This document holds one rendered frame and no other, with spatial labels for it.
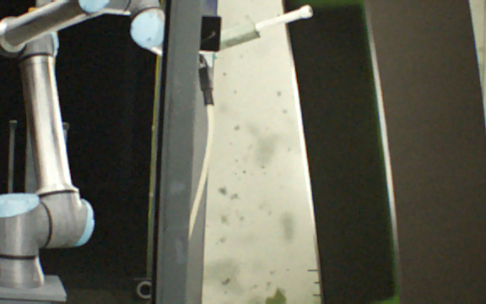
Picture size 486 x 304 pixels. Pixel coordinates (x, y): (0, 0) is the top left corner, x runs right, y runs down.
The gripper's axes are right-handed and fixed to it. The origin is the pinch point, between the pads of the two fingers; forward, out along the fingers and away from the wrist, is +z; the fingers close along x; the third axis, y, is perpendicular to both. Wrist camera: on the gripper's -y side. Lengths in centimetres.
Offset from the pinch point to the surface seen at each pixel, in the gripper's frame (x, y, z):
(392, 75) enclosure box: 56, 25, -3
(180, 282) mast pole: 34, 85, -101
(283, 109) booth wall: -10, -6, 84
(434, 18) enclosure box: 71, 10, 4
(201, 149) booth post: -38, 5, 67
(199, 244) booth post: -50, 38, 75
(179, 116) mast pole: 42, 58, -108
